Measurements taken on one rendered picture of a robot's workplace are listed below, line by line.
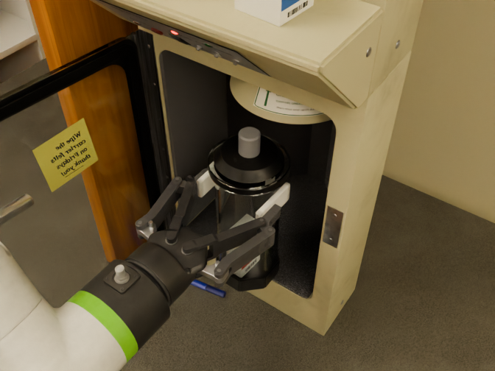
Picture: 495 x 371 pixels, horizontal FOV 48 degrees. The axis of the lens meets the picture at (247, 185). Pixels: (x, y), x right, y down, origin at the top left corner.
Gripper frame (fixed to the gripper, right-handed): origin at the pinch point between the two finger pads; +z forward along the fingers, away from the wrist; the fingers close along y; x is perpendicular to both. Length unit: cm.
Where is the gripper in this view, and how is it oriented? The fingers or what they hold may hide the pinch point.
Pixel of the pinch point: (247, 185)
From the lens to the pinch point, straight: 75.7
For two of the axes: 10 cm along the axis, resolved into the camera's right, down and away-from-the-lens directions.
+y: -8.1, -4.2, 4.1
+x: -0.1, 7.0, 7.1
